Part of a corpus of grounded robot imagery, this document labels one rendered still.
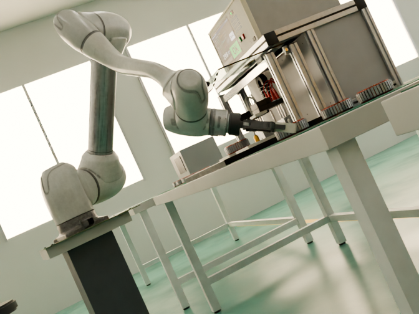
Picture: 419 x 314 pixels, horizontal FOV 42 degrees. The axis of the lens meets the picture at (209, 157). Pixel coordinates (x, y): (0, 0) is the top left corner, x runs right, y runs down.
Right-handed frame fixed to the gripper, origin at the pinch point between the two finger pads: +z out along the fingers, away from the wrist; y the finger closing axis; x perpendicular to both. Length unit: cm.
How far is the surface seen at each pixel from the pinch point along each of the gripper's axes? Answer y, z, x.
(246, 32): -33, -17, 37
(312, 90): -19.1, 8.1, 15.5
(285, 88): -17.0, -1.4, 15.3
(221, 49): -61, -27, 35
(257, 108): -30.9, -10.1, 8.4
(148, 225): -174, -69, -61
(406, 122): 108, 4, -4
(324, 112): -2.8, 10.7, 6.6
